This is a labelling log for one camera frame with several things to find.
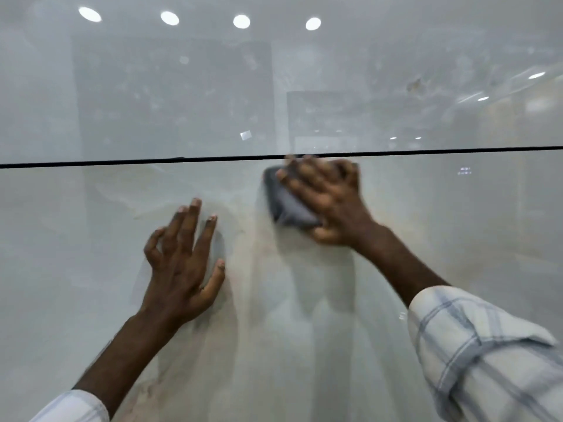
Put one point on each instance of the person's left hand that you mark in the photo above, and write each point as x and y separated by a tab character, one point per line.
178	276

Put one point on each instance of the person's right hand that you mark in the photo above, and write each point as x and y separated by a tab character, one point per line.
336	206

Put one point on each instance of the person's right thumb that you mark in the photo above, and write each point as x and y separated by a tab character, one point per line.
327	236

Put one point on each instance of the person's right middle finger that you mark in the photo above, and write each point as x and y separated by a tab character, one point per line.
305	171

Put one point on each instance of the person's left little finger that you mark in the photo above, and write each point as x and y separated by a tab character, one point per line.
153	246

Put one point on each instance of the person's right little finger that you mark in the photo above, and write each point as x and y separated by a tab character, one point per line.
349	169

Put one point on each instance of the person's left thumb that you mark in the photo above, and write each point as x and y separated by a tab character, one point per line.
213	281

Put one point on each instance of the person's left middle finger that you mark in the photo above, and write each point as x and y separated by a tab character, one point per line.
190	226

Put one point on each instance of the grey cleaning cloth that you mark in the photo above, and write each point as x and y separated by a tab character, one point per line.
288	206

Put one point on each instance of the person's right forearm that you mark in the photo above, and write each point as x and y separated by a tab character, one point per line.
402	263

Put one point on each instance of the person's left forearm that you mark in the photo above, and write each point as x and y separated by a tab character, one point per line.
127	360

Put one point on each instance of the white checked left shirt sleeve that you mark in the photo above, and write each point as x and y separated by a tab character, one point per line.
72	408

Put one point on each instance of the white checked shirt sleeve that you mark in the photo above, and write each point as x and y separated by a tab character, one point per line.
488	355
72	408

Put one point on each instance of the white checked right shirt sleeve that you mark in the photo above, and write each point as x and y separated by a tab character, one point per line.
488	355

